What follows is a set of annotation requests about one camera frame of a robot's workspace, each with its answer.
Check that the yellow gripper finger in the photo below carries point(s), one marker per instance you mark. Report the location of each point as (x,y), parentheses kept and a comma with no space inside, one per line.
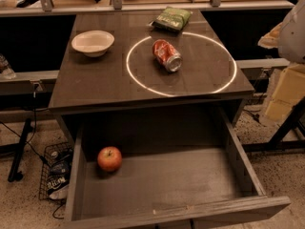
(270,39)
(289,90)

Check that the red apple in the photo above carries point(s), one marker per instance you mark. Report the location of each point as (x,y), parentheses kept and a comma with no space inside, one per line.
(109,159)

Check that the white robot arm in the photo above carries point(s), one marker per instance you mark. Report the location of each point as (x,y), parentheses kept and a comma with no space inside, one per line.
(288,37)

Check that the open wooden top drawer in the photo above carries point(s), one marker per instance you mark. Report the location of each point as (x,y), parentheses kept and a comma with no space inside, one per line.
(196,178)

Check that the green chip bag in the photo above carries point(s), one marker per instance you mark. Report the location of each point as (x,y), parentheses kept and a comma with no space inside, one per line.
(172,19)

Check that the crushed red soda can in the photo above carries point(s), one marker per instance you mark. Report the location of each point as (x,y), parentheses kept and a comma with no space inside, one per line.
(167,55)

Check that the dark wooden cabinet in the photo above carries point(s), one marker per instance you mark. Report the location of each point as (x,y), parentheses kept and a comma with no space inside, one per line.
(128,78)

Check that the white paper bowl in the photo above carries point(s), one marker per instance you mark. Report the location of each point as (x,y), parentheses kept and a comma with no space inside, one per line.
(92,43)

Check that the dark snack bag in basket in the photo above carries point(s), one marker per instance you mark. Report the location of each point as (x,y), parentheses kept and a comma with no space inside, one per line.
(58,179)

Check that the black floor stand leg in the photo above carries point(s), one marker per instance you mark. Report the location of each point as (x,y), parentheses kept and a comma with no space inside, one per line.
(14,174)

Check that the black table frame right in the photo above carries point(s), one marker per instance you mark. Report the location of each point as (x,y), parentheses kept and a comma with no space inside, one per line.
(295,120)

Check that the black wire basket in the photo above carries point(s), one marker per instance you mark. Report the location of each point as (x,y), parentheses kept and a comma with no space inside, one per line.
(48,161)

